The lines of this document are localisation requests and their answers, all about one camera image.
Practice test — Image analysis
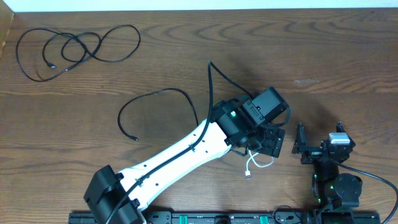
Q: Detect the white usb cable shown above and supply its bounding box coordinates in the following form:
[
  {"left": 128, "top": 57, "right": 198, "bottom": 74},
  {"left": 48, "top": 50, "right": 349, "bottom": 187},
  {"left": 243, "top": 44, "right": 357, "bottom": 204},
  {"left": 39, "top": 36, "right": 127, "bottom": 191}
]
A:
[{"left": 244, "top": 149, "right": 275, "bottom": 180}]

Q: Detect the black usb cable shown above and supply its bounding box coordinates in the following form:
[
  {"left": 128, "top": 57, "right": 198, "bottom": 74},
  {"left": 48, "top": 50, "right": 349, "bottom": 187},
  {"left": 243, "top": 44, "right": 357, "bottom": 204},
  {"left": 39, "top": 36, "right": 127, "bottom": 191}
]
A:
[{"left": 117, "top": 88, "right": 200, "bottom": 141}]

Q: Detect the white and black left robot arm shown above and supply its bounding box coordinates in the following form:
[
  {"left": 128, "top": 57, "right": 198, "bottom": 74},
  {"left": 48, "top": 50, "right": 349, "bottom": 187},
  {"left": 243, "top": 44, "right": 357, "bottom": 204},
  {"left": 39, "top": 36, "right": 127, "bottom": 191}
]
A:
[{"left": 83, "top": 98, "right": 290, "bottom": 223}]

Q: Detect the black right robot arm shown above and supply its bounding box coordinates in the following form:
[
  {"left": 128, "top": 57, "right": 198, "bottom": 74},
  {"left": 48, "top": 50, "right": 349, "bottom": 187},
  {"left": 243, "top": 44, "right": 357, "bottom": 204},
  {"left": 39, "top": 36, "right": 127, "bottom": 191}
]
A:
[{"left": 292, "top": 123, "right": 363, "bottom": 224}]

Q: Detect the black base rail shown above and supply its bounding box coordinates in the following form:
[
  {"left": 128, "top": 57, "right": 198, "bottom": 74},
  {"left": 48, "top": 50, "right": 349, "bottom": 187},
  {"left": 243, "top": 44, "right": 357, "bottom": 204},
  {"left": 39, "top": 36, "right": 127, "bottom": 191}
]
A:
[{"left": 68, "top": 210, "right": 381, "bottom": 224}]

